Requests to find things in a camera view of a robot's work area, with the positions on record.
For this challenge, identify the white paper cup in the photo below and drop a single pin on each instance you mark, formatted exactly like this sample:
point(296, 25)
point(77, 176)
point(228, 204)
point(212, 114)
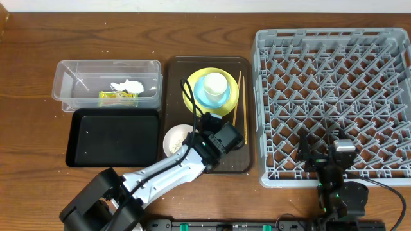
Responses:
point(215, 86)

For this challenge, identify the black rectangular tray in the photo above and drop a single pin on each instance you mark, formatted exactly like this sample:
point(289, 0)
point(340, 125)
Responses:
point(113, 137)

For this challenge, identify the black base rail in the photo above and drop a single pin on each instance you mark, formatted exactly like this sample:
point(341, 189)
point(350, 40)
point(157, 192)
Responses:
point(281, 225)

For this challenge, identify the light blue small plate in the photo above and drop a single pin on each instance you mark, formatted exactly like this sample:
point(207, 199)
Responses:
point(200, 95)

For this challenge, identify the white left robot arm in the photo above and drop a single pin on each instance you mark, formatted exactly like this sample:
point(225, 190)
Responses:
point(112, 202)

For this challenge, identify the yellow plate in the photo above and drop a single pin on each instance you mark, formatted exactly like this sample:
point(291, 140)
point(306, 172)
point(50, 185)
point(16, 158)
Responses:
point(230, 104)

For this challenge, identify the dark brown serving tray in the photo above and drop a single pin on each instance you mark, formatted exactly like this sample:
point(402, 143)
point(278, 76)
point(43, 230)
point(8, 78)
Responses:
point(175, 111)

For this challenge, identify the green snack wrapper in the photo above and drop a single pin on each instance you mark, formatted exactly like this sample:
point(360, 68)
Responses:
point(117, 99)

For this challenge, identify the white tissue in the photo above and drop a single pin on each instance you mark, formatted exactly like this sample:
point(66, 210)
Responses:
point(133, 87)

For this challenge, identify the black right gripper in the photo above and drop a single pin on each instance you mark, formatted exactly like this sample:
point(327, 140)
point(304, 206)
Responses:
point(304, 154)

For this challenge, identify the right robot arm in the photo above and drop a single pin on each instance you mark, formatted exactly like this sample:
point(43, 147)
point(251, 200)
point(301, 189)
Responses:
point(341, 201)

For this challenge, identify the clear plastic waste bin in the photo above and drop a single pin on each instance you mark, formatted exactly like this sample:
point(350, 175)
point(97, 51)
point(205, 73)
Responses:
point(77, 83)

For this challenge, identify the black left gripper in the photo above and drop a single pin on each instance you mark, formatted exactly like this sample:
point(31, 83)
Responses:
point(200, 138)

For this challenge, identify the grey dishwasher rack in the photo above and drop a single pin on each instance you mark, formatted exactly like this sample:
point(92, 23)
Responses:
point(320, 81)

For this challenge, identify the white bowl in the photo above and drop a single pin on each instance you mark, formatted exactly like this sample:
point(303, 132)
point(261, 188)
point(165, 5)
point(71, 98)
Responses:
point(174, 138)

